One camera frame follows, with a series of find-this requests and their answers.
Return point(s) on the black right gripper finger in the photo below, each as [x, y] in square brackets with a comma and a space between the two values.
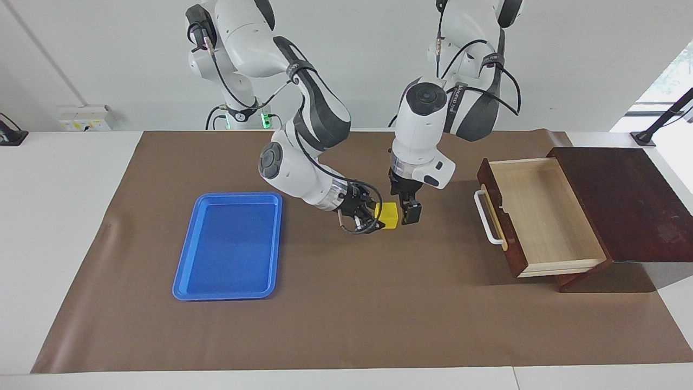
[371, 225]
[374, 201]

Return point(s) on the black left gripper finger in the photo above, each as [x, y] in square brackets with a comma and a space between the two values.
[411, 212]

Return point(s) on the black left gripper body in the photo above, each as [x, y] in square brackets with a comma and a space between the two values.
[403, 187]

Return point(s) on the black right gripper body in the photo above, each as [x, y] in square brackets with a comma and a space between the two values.
[354, 205]

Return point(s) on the yellow cube block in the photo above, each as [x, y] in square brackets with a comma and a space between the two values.
[387, 215]

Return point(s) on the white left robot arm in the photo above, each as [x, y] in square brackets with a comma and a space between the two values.
[419, 135]

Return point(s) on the brown table mat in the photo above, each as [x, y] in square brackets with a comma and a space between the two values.
[379, 314]

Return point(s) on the blue plastic tray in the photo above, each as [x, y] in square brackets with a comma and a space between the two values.
[233, 244]

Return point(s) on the dark wooden cabinet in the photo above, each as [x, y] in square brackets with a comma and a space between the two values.
[622, 206]

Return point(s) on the bright window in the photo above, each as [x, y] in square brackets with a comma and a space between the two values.
[677, 70]

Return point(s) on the black stand base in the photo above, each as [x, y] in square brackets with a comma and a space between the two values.
[11, 138]

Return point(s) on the white wall socket strip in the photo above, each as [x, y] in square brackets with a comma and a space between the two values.
[86, 118]

